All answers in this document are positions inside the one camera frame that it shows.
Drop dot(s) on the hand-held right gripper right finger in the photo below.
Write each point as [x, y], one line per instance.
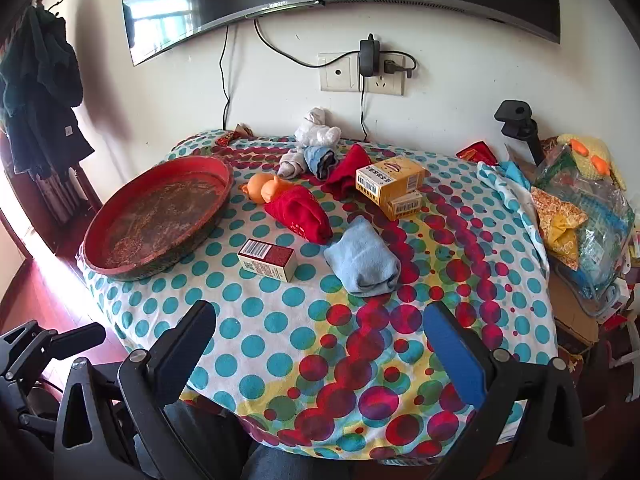
[455, 355]

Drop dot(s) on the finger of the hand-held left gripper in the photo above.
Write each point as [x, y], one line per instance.
[80, 340]

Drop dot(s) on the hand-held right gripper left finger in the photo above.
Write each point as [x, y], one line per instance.
[187, 345]

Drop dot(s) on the maroon medicine box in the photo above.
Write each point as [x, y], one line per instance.
[270, 260]

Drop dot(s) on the light blue towel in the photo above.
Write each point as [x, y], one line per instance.
[362, 255]

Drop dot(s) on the red round basin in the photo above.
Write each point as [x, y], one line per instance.
[150, 210]

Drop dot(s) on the orange medicine box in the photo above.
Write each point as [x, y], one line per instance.
[405, 205]
[385, 180]

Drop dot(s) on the orange pig toy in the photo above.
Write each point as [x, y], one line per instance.
[260, 187]

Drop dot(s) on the red sock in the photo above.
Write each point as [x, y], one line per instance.
[300, 212]
[345, 172]

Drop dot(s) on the grey sock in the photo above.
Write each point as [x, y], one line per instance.
[291, 164]

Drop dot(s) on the blue sock roll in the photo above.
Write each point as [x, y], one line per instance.
[317, 160]

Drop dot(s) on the polka dot tablecloth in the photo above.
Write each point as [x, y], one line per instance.
[280, 340]

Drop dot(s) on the brown ribbed radiator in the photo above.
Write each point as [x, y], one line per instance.
[60, 195]

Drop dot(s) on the person's grey jeans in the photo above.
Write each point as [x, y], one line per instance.
[280, 465]

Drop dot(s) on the clear plastic bag of snacks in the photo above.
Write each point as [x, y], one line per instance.
[580, 225]

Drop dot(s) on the red packet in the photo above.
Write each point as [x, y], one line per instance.
[477, 152]

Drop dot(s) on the dark hanging jacket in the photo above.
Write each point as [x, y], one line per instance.
[40, 135]

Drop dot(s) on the red candy wrapper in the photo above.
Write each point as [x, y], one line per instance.
[227, 138]

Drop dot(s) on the brown paper scrap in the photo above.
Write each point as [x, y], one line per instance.
[243, 131]

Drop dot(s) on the black clamp stand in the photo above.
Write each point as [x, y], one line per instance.
[515, 120]

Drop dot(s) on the yellow plush toy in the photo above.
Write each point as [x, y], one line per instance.
[612, 160]

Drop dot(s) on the dark green hanging garment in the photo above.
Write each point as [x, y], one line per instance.
[45, 60]

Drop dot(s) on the black power adapter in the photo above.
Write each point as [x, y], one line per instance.
[369, 57]

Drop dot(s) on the black wall plug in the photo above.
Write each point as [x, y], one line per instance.
[392, 66]

